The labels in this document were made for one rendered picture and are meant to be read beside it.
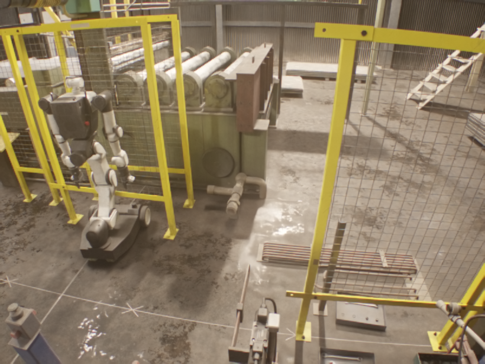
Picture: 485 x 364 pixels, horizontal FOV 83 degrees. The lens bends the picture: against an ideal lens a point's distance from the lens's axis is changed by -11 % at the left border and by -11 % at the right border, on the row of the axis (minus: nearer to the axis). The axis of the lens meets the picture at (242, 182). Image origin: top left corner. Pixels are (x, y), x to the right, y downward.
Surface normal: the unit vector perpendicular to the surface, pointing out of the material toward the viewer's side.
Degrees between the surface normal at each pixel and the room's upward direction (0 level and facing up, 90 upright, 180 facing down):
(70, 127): 105
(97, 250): 90
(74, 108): 90
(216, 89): 90
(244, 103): 90
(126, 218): 0
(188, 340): 0
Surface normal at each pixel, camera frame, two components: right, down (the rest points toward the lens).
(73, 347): 0.00, -0.85
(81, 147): -0.01, -0.24
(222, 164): -0.12, 0.52
